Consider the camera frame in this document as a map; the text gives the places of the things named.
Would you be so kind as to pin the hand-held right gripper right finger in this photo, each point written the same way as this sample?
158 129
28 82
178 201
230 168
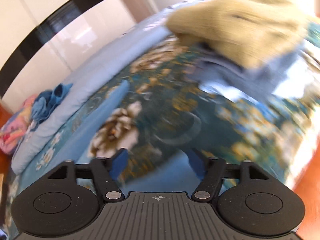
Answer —
196 165

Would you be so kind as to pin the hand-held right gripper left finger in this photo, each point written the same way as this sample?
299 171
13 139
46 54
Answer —
117 165

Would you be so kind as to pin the teal floral blanket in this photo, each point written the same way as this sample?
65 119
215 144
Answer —
175 120

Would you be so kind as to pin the light blue floral quilt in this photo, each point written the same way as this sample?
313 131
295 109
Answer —
82 90

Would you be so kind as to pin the dark blue garment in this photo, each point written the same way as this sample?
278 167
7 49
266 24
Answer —
58 95

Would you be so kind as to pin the grey blue garment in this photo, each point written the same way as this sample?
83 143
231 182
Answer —
240 80

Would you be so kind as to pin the pink folded blanket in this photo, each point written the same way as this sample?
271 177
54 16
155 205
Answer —
15 130

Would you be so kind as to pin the white glossy wardrobe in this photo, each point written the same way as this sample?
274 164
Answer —
62 30

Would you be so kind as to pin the olive green sweater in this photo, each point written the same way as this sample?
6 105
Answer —
237 22

